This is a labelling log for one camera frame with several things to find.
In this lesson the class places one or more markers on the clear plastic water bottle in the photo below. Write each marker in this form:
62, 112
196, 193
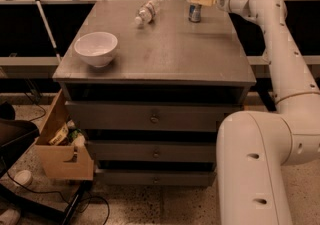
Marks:
147, 12

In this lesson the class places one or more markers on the white pole stick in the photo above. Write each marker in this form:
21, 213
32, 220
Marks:
48, 30

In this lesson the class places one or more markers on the silver blue redbull can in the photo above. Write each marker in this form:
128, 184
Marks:
195, 13

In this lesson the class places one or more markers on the top grey drawer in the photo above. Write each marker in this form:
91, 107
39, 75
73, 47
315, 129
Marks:
148, 117

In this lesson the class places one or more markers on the bottom grey drawer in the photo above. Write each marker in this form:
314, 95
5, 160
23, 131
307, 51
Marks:
164, 178

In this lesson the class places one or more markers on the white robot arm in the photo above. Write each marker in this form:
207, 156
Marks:
252, 146

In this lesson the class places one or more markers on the middle grey drawer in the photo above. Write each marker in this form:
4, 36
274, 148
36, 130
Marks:
150, 151

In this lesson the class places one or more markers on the white ceramic bowl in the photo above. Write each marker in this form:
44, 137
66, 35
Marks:
96, 49

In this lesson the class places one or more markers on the white round lid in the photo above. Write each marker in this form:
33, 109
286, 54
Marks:
23, 178

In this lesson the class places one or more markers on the wooden box with items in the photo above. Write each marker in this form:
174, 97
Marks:
60, 158

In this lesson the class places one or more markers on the white shoe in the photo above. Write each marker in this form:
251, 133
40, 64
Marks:
10, 217

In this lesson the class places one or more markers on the grey drawer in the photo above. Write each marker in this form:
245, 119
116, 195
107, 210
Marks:
150, 151
164, 178
148, 117

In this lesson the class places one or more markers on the grey drawer cabinet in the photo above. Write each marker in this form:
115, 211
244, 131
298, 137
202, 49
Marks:
169, 61

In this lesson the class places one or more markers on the black chair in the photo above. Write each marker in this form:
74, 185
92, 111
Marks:
16, 136

